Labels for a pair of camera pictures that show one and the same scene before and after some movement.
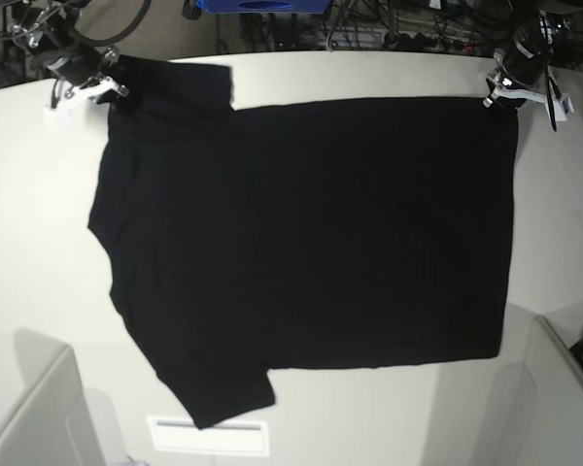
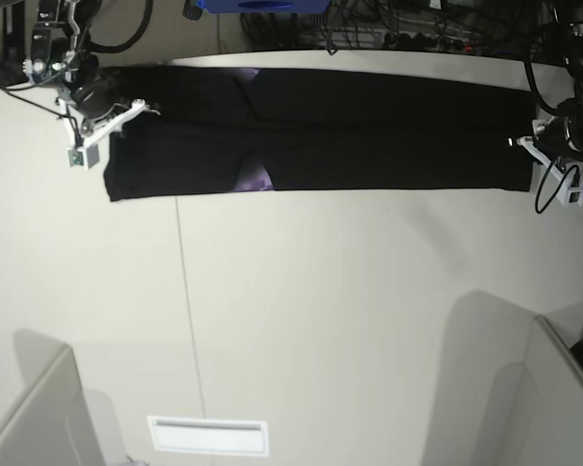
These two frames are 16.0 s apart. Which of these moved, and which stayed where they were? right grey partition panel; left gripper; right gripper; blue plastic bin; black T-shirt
Moved: right gripper; black T-shirt; left gripper
Stayed: right grey partition panel; blue plastic bin
